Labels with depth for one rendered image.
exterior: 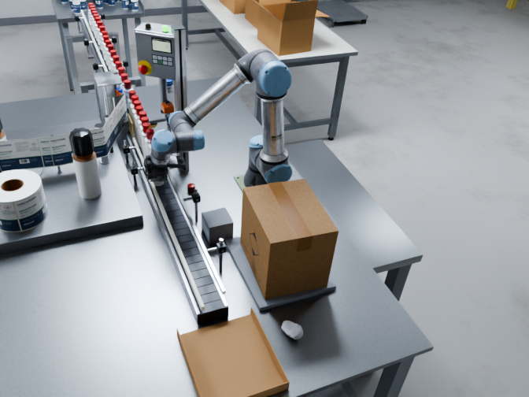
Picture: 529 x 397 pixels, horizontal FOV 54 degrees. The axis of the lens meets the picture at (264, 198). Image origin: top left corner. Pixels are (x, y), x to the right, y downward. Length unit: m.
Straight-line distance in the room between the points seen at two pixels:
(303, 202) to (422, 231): 1.89
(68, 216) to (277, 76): 0.97
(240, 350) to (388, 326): 0.52
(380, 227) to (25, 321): 1.38
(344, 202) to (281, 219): 0.64
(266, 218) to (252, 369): 0.48
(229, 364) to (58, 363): 0.52
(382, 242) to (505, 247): 1.69
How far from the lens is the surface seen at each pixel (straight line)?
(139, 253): 2.02
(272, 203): 1.78
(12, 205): 2.06
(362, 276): 1.99
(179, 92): 2.20
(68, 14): 4.17
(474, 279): 3.41
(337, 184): 2.41
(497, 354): 3.08
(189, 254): 1.93
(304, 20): 3.75
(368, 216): 2.26
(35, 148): 2.33
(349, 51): 3.97
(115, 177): 2.32
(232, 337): 1.74
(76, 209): 2.18
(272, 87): 1.88
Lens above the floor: 2.23
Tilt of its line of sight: 38 degrees down
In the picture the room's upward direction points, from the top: 5 degrees clockwise
